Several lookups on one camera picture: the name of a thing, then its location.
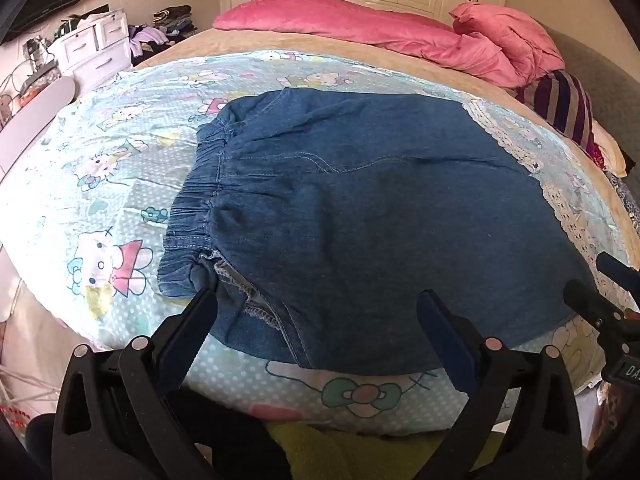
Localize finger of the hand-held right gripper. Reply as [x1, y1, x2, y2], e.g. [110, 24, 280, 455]
[595, 251, 640, 292]
[563, 278, 628, 343]

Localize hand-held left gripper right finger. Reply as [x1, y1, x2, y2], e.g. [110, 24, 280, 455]
[416, 289, 585, 480]

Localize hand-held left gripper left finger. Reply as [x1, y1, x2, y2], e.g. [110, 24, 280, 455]
[51, 286, 221, 480]

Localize blue denim pants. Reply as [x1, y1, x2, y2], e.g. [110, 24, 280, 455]
[157, 86, 598, 372]

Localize white pillow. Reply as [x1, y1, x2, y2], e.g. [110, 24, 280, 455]
[592, 122, 627, 177]

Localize magenta cloth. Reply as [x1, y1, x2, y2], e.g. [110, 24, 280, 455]
[582, 130, 607, 172]

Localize cartoon printed blanket with lace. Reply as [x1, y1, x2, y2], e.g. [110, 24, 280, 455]
[0, 50, 633, 436]

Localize striped purple pillow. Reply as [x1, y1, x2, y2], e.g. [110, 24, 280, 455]
[515, 71, 596, 150]

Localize grey bed headboard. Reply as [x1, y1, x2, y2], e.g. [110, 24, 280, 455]
[542, 24, 640, 181]

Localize white drawer chest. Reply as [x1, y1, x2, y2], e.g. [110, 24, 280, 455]
[47, 8, 134, 90]

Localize pile of folded clothes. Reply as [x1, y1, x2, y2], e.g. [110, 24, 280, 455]
[151, 5, 197, 40]

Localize pink quilt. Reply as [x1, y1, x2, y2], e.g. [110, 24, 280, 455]
[212, 0, 566, 88]

